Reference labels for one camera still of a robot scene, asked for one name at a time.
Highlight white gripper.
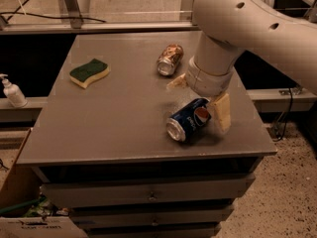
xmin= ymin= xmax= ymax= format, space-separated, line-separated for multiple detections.
xmin=166 ymin=58 xmax=234 ymax=132

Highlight blue pepsi can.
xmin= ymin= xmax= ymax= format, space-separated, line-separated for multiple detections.
xmin=166 ymin=98 xmax=211 ymax=142

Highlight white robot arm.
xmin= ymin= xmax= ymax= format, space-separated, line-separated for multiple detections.
xmin=169 ymin=0 xmax=317 ymax=131

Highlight brown soda can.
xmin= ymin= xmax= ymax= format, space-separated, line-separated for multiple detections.
xmin=157 ymin=44 xmax=184 ymax=76

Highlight grey drawer cabinet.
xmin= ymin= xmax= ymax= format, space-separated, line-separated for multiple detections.
xmin=18 ymin=31 xmax=276 ymax=238

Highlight green yellow sponge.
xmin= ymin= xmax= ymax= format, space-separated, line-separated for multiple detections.
xmin=69 ymin=59 xmax=110 ymax=89

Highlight white pump bottle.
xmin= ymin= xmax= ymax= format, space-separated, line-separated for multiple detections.
xmin=0 ymin=73 xmax=28 ymax=108

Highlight cardboard box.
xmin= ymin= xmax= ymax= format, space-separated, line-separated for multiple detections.
xmin=0 ymin=128 xmax=88 ymax=238

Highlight metal frame rail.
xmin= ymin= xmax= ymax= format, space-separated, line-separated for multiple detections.
xmin=0 ymin=0 xmax=317 ymax=36

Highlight black cable at right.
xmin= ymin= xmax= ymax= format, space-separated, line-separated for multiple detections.
xmin=270 ymin=86 xmax=295 ymax=143

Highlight black cable on floor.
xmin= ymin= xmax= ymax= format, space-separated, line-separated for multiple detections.
xmin=0 ymin=0 xmax=107 ymax=24

